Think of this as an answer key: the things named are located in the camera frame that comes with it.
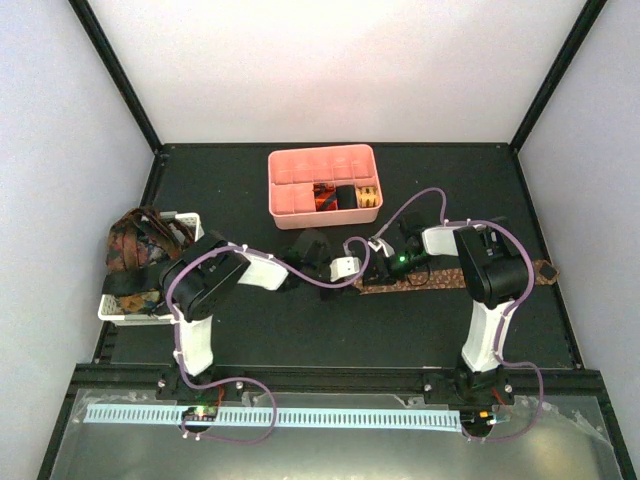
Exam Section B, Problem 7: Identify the pile of dark ties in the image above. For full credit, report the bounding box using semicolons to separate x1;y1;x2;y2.
102;206;196;315

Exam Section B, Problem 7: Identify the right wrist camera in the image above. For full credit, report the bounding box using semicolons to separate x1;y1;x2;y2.
368;238;395;258

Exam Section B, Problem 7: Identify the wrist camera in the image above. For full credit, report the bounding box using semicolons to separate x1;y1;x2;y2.
329;256;361;282
368;238;395;258

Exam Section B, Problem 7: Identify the left black frame post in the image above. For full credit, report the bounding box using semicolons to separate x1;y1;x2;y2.
68;0;163;155

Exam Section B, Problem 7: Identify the purple cable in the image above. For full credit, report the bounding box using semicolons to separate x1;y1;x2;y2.
369;188;545;445
164;236;372;444

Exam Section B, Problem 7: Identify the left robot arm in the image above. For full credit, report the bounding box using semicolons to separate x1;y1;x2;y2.
156;229;362;399

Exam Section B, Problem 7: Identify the light blue slotted cable duct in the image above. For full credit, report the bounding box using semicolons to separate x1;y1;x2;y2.
83;404;462;433

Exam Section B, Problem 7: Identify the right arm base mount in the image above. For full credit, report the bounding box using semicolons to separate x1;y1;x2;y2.
423;366;514;439

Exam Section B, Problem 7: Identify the white basket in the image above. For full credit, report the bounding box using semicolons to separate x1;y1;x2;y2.
98;211;203;327

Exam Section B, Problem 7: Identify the pink divided organizer box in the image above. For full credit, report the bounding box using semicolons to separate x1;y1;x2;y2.
268;144;384;230

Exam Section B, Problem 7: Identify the orange black rolled tie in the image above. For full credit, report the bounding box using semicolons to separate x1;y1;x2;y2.
313;183;338;212

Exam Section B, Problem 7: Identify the right black frame post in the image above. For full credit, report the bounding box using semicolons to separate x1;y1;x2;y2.
509;0;608;153

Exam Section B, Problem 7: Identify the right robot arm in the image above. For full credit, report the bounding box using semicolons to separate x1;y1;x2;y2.
365;217;535;403

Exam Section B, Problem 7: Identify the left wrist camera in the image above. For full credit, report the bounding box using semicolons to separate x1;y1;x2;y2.
329;256;361;282

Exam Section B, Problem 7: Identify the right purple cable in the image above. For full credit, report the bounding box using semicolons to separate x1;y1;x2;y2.
369;188;545;445

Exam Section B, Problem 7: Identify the yellow black rolled tie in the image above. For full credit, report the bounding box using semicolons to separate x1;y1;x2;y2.
355;185;379;208

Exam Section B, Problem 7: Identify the black frame post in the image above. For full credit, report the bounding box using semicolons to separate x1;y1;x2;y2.
509;0;608;153
68;0;163;155

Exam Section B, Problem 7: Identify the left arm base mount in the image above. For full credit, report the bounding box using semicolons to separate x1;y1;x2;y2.
155;366;247;434

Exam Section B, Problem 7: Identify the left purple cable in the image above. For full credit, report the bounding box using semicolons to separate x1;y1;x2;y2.
164;236;372;444

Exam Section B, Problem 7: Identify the brown floral tie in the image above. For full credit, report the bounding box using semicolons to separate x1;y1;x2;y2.
355;260;560;295

